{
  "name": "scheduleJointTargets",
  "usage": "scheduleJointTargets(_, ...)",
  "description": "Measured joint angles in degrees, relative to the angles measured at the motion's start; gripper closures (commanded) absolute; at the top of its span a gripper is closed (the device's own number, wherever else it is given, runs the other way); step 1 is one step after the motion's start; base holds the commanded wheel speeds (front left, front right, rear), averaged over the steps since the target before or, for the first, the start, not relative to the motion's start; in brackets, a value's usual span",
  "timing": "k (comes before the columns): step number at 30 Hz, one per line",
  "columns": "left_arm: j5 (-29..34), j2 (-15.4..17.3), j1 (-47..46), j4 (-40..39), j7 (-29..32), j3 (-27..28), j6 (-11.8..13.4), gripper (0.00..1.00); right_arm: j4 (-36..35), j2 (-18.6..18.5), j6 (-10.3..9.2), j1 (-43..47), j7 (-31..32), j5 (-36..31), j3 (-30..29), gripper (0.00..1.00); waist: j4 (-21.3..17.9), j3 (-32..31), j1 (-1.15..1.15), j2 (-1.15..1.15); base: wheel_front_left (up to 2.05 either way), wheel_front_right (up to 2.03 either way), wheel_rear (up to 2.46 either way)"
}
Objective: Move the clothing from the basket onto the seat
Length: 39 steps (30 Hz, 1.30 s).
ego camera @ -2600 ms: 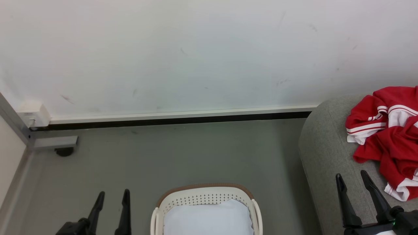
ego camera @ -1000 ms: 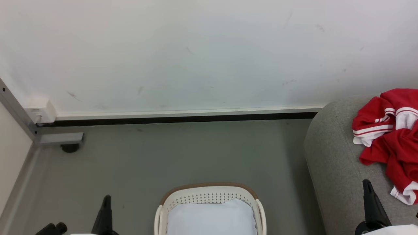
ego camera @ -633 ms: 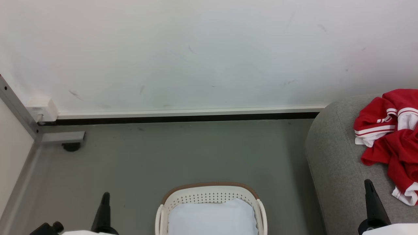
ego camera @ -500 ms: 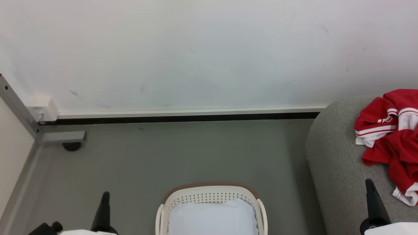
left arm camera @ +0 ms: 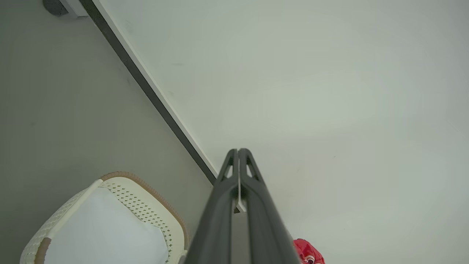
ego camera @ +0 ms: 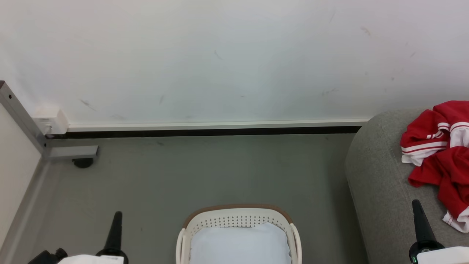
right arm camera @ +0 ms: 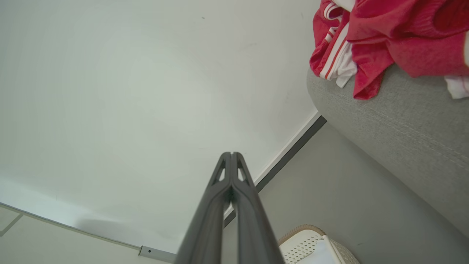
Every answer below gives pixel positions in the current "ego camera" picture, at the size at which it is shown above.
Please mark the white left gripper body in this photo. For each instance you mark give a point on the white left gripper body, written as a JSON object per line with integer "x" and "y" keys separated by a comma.
{"x": 110, "y": 258}

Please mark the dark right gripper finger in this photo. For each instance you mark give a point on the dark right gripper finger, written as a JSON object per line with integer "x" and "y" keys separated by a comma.
{"x": 422, "y": 223}

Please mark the white perforated laundry basket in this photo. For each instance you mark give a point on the white perforated laundry basket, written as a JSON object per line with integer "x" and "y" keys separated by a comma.
{"x": 238, "y": 218}

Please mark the black round frame foot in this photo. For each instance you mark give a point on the black round frame foot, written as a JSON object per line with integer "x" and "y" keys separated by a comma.
{"x": 83, "y": 162}

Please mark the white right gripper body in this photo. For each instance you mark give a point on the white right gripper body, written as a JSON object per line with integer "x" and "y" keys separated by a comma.
{"x": 439, "y": 256}

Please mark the red white-striped garment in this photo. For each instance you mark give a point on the red white-striped garment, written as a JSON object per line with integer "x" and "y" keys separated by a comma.
{"x": 450, "y": 168}

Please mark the grey metal frame post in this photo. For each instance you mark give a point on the grey metal frame post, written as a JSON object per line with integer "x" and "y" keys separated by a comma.
{"x": 22, "y": 113}

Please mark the pale blue cloth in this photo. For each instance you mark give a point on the pale blue cloth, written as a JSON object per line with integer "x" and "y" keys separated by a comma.
{"x": 240, "y": 245}

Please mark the white and black baseboard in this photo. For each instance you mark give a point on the white and black baseboard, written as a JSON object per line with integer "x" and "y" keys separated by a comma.
{"x": 205, "y": 129}

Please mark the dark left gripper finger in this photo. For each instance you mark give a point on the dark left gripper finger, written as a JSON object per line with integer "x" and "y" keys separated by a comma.
{"x": 115, "y": 231}

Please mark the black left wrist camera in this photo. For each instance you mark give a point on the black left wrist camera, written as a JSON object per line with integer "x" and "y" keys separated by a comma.
{"x": 47, "y": 257}

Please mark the white wall socket box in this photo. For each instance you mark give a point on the white wall socket box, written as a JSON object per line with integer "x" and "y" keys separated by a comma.
{"x": 51, "y": 120}

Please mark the grey fabric sofa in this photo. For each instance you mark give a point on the grey fabric sofa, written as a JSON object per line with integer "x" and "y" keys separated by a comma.
{"x": 381, "y": 183}

